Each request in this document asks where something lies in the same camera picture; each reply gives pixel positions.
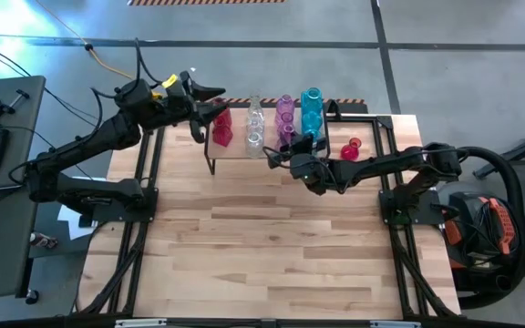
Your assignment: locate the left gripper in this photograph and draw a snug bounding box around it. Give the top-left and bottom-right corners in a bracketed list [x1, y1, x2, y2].
[152, 81, 228, 131]

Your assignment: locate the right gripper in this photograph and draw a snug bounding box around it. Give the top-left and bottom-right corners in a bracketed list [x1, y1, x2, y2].
[288, 133, 335, 196]

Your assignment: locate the red glass bottle vase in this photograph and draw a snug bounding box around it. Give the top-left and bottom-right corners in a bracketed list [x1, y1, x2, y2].
[211, 125, 235, 149]
[212, 97, 233, 128]

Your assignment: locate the purple swirl glass vase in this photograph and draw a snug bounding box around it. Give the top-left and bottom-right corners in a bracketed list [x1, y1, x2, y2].
[275, 112, 296, 133]

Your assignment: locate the red bulbous glass vase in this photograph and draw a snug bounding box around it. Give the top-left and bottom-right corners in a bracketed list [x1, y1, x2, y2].
[339, 136, 363, 162]

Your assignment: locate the purple ribbed glass vase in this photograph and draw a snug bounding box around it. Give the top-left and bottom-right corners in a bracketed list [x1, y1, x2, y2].
[274, 94, 296, 120]

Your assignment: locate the clear flared glass vase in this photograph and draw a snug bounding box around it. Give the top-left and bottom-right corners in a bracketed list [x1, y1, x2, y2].
[247, 94, 265, 122]

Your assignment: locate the clear faceted glass vase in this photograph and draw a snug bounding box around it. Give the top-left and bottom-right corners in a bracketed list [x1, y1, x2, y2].
[245, 116, 265, 137]

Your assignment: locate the clear wide glass vase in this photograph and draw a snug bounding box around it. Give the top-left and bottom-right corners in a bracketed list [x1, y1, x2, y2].
[244, 130, 265, 159]

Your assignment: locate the white paper sheet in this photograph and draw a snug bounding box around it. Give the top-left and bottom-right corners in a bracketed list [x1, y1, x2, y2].
[57, 203, 96, 241]

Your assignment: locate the black and orange device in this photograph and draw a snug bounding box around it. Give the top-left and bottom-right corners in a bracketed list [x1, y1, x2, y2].
[442, 190, 519, 274]

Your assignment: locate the small dark bottle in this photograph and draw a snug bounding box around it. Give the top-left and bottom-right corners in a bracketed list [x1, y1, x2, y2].
[28, 231, 59, 251]

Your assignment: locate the wooden shelf black metal frame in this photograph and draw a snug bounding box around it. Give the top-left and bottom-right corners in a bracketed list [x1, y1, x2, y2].
[202, 103, 332, 177]

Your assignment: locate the black metal table frame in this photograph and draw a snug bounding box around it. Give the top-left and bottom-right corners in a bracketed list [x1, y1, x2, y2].
[77, 111, 462, 320]

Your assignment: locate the yellow extension cable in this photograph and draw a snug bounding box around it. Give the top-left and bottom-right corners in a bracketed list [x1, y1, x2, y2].
[34, 0, 163, 101]

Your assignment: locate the thin black floor cable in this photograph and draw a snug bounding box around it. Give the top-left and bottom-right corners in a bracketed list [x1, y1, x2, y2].
[0, 52, 120, 140]

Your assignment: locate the silver metal bracket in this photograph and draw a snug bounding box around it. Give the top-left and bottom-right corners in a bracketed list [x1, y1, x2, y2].
[370, 320, 422, 328]
[115, 318, 168, 328]

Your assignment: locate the thick black hose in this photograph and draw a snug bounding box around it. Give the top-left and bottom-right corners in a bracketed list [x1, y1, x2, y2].
[444, 145, 525, 311]

